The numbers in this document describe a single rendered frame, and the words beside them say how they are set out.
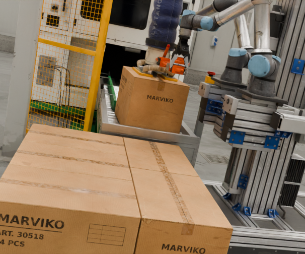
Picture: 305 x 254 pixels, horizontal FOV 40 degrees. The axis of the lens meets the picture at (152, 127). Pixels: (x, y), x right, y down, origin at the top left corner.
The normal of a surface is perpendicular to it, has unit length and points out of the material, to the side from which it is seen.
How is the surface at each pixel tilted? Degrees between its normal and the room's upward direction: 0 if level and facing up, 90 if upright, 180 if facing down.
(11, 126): 90
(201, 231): 90
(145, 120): 90
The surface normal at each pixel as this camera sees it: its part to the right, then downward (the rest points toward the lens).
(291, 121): 0.19, 0.26
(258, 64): -0.52, 0.22
